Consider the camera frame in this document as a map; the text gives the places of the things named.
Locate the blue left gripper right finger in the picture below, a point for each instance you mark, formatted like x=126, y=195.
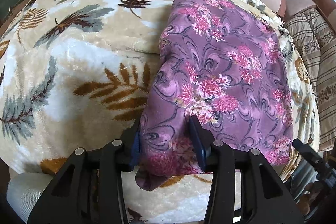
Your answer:
x=200, y=138

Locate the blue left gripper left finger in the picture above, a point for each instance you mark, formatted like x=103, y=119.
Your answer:
x=135, y=151

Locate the purple floral shirt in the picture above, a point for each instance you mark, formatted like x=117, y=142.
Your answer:
x=221, y=64

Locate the leaf patterned beige blanket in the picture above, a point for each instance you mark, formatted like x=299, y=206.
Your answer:
x=76, y=73

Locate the striped brown folded quilt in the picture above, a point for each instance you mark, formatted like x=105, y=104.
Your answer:
x=314, y=39

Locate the pink brown headboard cushion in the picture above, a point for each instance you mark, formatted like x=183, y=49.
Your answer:
x=325, y=7

